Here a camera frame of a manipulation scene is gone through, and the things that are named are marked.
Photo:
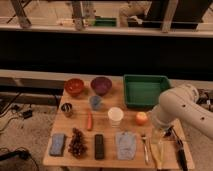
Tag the small blue cup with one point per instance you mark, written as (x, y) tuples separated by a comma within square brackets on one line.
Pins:
[(95, 102)]

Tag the red bowl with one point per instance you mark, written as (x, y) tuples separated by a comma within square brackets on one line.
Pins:
[(74, 87)]

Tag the black handled knife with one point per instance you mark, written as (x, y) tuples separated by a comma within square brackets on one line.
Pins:
[(180, 151)]

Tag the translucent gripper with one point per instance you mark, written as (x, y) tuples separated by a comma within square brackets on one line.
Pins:
[(157, 135)]

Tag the purple bowl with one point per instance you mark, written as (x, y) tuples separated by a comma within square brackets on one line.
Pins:
[(101, 85)]

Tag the bunch of dark grapes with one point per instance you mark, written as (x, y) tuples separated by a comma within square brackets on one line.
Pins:
[(77, 145)]

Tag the small dark metal cup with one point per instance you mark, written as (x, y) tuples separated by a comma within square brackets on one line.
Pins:
[(66, 108)]

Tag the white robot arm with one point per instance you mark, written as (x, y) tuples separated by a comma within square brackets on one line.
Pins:
[(181, 103)]

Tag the blue sponge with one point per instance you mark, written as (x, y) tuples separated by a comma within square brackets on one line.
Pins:
[(57, 144)]

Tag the green plastic tray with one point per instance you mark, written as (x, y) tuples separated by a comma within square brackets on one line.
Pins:
[(142, 91)]

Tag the light blue towel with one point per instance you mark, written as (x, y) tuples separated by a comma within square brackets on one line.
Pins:
[(125, 145)]

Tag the red yellow apple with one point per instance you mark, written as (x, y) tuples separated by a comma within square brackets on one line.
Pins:
[(141, 118)]

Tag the black remote control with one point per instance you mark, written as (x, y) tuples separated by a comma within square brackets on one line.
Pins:
[(99, 147)]

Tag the silver spoon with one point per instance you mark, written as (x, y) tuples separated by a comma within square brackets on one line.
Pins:
[(144, 138)]

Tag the white paper cup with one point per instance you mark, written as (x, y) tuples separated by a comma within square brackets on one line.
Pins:
[(115, 115)]

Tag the black power adapter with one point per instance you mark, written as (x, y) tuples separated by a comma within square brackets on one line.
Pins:
[(27, 114)]

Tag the orange carrot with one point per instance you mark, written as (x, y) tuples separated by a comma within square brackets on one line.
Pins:
[(89, 121)]

